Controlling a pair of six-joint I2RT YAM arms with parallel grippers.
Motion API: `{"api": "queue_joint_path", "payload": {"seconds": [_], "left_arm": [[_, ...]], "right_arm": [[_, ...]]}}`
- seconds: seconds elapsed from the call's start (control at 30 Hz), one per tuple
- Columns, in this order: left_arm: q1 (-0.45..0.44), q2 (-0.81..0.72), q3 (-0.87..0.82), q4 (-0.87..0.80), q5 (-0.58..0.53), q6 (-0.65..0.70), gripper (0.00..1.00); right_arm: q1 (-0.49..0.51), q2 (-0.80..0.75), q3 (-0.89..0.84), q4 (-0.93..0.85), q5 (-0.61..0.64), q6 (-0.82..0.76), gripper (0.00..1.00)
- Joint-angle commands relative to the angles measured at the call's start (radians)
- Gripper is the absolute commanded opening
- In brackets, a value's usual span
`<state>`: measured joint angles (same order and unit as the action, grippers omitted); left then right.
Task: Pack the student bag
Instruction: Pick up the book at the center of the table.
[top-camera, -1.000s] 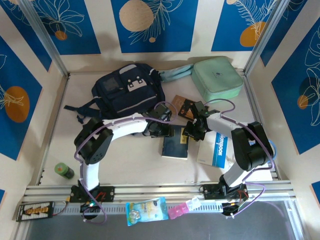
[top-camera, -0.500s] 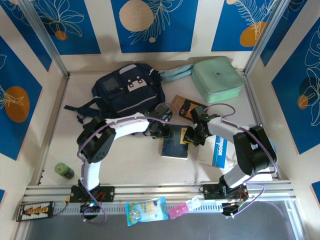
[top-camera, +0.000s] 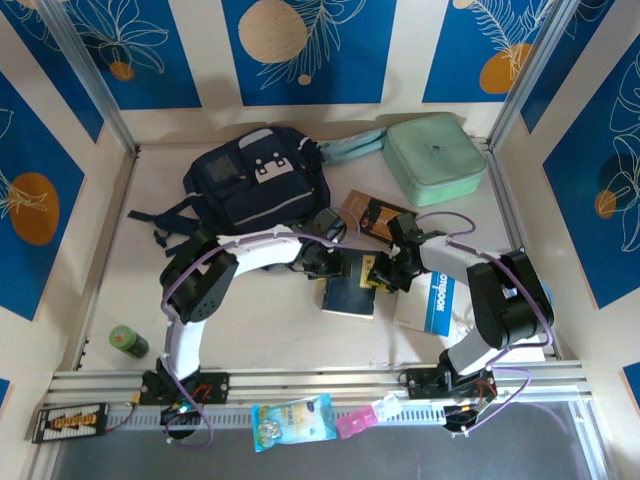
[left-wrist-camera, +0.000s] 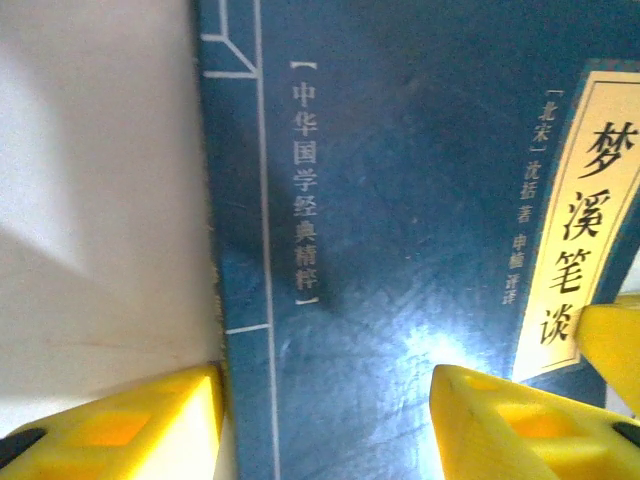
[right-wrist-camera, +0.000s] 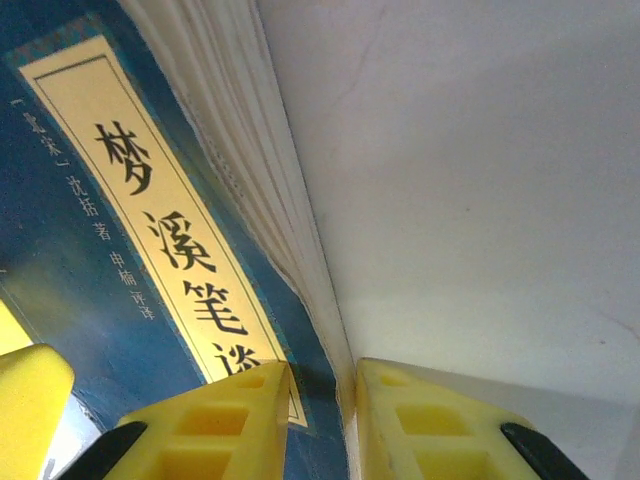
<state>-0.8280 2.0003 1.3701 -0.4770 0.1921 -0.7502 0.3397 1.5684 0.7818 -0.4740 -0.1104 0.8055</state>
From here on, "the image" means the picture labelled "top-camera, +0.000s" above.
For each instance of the mint green zip case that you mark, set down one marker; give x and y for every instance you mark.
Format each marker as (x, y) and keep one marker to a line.
(435, 157)

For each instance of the brown book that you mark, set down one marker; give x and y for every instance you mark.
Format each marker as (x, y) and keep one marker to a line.
(372, 215)

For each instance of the clear white packet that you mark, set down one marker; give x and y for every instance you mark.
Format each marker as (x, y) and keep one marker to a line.
(389, 406)

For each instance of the green bottle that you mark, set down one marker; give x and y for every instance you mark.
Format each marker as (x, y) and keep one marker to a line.
(127, 341)

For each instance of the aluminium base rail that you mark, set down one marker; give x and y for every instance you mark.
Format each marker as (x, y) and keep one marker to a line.
(310, 380)

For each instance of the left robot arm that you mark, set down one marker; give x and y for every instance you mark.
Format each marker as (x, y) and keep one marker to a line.
(200, 285)

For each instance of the aluminium side rail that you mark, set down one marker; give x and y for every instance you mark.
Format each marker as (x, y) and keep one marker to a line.
(505, 200)
(112, 250)

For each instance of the navy blue backpack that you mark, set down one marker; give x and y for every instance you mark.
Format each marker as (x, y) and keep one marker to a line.
(260, 195)

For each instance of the small black controller board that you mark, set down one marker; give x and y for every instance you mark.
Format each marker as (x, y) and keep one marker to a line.
(467, 415)
(182, 411)

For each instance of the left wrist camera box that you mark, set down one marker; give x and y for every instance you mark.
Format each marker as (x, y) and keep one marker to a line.
(330, 225)

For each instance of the white and blue notebook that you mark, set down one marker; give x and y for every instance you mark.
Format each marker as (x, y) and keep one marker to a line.
(425, 310)

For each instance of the blue snack packet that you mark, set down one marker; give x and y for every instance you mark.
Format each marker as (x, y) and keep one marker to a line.
(292, 422)

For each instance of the navy blue book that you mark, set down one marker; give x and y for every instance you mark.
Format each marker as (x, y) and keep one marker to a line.
(347, 300)

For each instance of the black power distribution board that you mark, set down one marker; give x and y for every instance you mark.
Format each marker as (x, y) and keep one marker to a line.
(70, 422)

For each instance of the aluminium frame post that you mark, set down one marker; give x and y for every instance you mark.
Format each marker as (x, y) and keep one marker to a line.
(95, 75)
(525, 75)

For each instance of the light blue pencil pouch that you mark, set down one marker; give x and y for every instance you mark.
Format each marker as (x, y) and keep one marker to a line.
(350, 147)

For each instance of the pink plastic clip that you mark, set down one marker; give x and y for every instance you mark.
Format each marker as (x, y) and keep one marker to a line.
(356, 422)

